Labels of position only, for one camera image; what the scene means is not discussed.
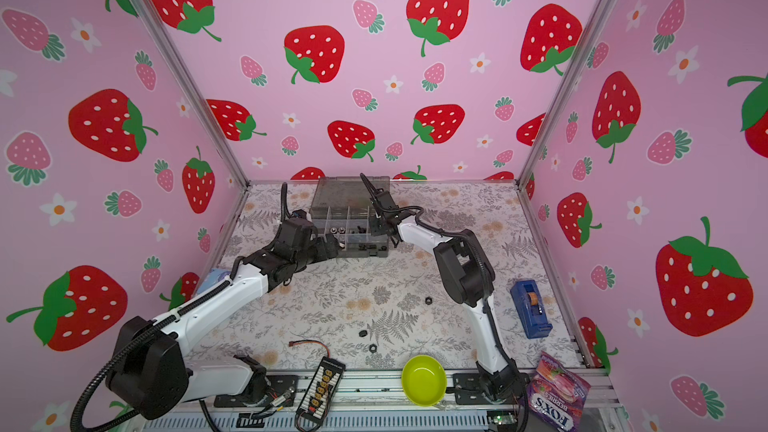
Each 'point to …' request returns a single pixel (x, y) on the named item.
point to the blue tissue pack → (214, 277)
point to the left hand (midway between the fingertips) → (326, 242)
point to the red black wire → (290, 344)
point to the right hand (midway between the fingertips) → (376, 221)
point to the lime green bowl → (424, 380)
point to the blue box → (530, 308)
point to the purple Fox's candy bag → (557, 395)
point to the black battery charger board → (320, 394)
